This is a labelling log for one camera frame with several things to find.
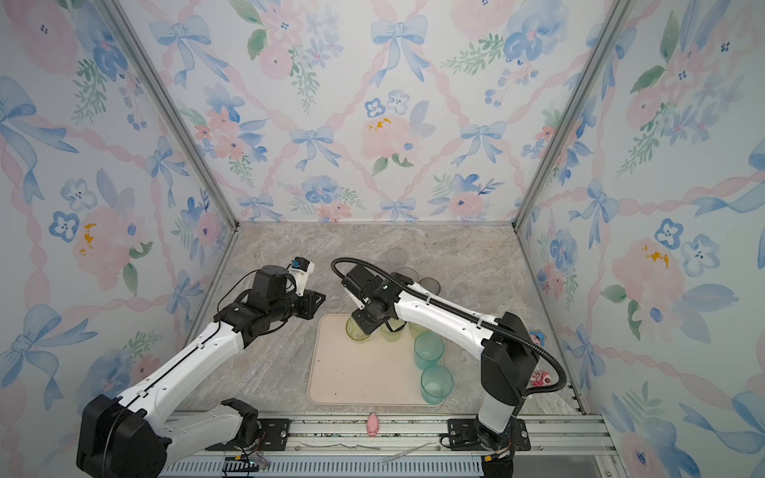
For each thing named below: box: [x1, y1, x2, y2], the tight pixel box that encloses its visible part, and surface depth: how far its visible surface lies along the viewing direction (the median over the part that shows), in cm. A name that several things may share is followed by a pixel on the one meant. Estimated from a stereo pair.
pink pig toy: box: [366, 413, 380, 438], surface depth 76 cm
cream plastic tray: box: [306, 313, 429, 407], surface depth 86 cm
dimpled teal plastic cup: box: [420, 364, 455, 406], surface depth 77 cm
